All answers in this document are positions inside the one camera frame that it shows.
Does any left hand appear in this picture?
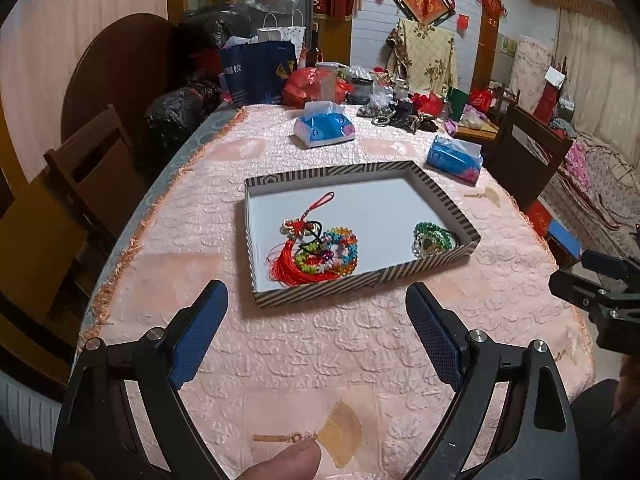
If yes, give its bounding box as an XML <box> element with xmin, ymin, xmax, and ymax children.
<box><xmin>238</xmin><ymin>438</ymin><xmax>321</xmax><ymax>480</ymax></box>

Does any dark wooden chair left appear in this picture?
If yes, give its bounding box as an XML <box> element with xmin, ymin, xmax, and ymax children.
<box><xmin>1</xmin><ymin>105</ymin><xmax>146</xmax><ymax>389</ymax></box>

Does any round wooden tabletop leaning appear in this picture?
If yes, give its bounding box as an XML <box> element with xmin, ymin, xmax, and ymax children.
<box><xmin>61</xmin><ymin>13</ymin><xmax>174</xmax><ymax>142</ymax></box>

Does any black cord necklace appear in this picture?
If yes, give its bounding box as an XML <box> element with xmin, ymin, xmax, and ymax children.
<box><xmin>297</xmin><ymin>219</ymin><xmax>327</xmax><ymax>256</ymax></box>

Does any blue tissue pack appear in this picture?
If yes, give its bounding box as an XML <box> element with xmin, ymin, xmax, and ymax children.
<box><xmin>426</xmin><ymin>136</ymin><xmax>483</xmax><ymax>185</ymax></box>

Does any dark wooden chair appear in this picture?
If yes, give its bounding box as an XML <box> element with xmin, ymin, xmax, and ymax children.
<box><xmin>484</xmin><ymin>104</ymin><xmax>573</xmax><ymax>212</ymax></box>
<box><xmin>1</xmin><ymin>105</ymin><xmax>146</xmax><ymax>389</ymax></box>

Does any small fan pendant far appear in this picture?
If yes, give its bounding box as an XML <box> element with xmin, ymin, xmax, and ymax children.
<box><xmin>464</xmin><ymin>186</ymin><xmax>500</xmax><ymax>208</ymax></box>

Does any colorful bead bracelet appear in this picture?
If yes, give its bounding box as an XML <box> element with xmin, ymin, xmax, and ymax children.
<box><xmin>293</xmin><ymin>226</ymin><xmax>360</xmax><ymax>279</ymax></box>

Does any clear crystal bead bracelet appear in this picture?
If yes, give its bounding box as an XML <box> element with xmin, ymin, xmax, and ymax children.
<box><xmin>411</xmin><ymin>231</ymin><xmax>459</xmax><ymax>260</ymax></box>

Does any red plastic bag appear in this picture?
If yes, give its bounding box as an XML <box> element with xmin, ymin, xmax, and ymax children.
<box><xmin>282</xmin><ymin>67</ymin><xmax>354</xmax><ymax>108</ymax></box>

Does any black plastic bag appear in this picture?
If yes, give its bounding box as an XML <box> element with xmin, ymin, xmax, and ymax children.
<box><xmin>144</xmin><ymin>79</ymin><xmax>221</xmax><ymax>146</ymax></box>

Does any striped shallow box tray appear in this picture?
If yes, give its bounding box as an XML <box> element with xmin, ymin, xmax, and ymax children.
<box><xmin>244</xmin><ymin>160</ymin><xmax>480</xmax><ymax>308</ymax></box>

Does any red diamond fu decoration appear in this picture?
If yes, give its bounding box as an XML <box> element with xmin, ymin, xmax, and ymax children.
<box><xmin>392</xmin><ymin>0</ymin><xmax>456</xmax><ymax>26</ymax></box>

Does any small fan pendant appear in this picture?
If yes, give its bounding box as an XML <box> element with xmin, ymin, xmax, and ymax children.
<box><xmin>464</xmin><ymin>186</ymin><xmax>500</xmax><ymax>208</ymax></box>
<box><xmin>252</xmin><ymin>401</ymin><xmax>363</xmax><ymax>469</ymax></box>

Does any small fan pendant near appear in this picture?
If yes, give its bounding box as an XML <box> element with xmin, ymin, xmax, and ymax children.
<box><xmin>252</xmin><ymin>401</ymin><xmax>363</xmax><ymax>469</ymax></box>

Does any dark wooden chair right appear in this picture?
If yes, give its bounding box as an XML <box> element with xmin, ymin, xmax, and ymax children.
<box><xmin>484</xmin><ymin>104</ymin><xmax>573</xmax><ymax>212</ymax></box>

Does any white paper bag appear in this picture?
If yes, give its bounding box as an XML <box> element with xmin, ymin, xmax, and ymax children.
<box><xmin>257</xmin><ymin>9</ymin><xmax>306</xmax><ymax>61</ymax></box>

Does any blue paper bag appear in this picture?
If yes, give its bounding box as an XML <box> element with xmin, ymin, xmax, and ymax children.
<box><xmin>220</xmin><ymin>41</ymin><xmax>297</xmax><ymax>107</ymax></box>

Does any blue car tissue box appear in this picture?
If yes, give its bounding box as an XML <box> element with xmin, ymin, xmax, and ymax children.
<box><xmin>294</xmin><ymin>101</ymin><xmax>356</xmax><ymax>148</ymax></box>

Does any green bead bracelet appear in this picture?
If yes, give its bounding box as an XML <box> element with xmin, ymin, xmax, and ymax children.
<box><xmin>412</xmin><ymin>220</ymin><xmax>459</xmax><ymax>252</ymax></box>

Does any floral garment hanging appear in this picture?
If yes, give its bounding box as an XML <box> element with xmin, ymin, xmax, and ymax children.
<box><xmin>386</xmin><ymin>18</ymin><xmax>459</xmax><ymax>96</ymax></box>

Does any red chinese knot tassel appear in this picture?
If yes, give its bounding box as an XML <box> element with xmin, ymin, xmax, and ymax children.
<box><xmin>267</xmin><ymin>191</ymin><xmax>335</xmax><ymax>287</ymax></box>

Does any pink quilted tablecloth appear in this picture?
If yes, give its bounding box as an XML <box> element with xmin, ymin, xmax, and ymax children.
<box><xmin>81</xmin><ymin>105</ymin><xmax>594</xmax><ymax>479</ymax></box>

